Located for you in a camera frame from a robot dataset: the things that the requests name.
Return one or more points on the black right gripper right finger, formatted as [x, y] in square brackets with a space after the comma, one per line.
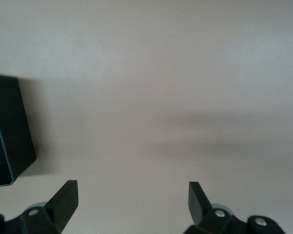
[200, 207]

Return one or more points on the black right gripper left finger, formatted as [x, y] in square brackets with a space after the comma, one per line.
[61, 207]

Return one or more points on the black plastic tray box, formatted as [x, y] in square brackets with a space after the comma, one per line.
[12, 122]

